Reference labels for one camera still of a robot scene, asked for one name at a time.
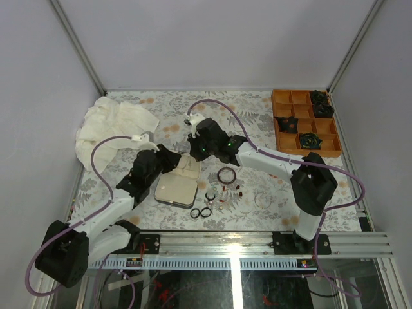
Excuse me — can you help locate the cream navy jewelry box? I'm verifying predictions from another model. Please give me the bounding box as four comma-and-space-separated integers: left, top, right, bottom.
154, 153, 201, 209

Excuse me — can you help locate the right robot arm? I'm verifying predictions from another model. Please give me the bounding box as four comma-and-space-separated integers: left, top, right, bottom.
185, 114, 337, 254

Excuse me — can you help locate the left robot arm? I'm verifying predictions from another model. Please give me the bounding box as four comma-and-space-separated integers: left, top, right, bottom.
34, 144, 182, 288

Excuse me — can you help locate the dark purple bangle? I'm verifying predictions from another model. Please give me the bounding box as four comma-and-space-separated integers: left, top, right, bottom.
216, 167, 237, 185

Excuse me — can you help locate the dark green bangle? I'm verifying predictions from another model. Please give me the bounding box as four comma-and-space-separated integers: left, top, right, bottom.
205, 192, 216, 201

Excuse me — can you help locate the white crumpled cloth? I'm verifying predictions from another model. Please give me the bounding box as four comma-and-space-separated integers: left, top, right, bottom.
75, 97, 160, 173

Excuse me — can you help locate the silver hoop bangle right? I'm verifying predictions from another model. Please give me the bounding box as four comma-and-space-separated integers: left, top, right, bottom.
254, 192, 273, 209

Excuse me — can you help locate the wooden compartment tray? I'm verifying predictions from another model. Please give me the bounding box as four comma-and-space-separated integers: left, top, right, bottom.
271, 89, 342, 158

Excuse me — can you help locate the dark flower with blue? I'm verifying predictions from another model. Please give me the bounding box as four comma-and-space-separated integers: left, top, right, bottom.
299, 132, 323, 150

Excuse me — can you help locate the dark fabric flower in tray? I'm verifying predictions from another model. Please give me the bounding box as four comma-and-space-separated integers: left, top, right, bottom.
310, 90, 335, 118

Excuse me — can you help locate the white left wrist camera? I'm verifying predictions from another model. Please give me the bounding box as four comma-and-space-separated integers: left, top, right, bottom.
131, 131, 159, 152

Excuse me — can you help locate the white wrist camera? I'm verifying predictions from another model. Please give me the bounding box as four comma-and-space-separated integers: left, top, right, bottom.
131, 131, 159, 152
184, 113, 206, 135

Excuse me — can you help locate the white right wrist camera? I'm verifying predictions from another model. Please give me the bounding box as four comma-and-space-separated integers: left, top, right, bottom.
184, 113, 206, 135

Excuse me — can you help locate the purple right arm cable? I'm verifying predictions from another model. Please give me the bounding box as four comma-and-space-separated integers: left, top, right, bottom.
187, 98, 366, 297

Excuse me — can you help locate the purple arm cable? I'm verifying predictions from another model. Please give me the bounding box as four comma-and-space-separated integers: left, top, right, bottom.
187, 98, 366, 297
24, 135, 135, 309

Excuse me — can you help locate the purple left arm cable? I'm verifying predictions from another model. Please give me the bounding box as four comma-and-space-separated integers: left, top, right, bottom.
24, 135, 135, 309

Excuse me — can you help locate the aluminium mounting rail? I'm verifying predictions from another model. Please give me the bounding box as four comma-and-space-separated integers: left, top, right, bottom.
89, 231, 393, 270

